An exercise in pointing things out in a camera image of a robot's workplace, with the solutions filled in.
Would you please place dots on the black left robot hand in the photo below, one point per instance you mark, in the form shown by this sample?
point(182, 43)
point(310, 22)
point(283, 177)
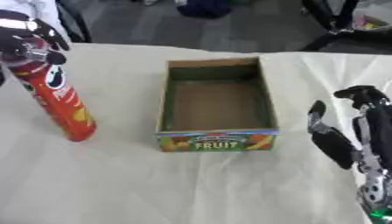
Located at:
point(20, 43)

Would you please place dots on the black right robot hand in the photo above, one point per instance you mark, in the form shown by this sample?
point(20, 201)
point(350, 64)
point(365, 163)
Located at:
point(334, 143)

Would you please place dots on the red cylindrical snack can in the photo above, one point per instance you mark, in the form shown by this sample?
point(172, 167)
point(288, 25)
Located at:
point(61, 105)

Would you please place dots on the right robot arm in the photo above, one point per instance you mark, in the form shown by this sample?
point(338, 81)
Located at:
point(376, 195)

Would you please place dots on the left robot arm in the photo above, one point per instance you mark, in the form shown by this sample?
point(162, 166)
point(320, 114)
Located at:
point(25, 7)

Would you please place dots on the cardboard box with green inside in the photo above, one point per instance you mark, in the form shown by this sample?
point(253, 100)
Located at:
point(217, 105)

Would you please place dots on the black tripod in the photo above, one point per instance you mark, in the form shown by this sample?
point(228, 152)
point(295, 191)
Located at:
point(337, 26)

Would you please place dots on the dark blue bag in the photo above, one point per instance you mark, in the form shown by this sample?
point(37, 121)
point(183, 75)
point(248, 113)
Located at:
point(204, 8)

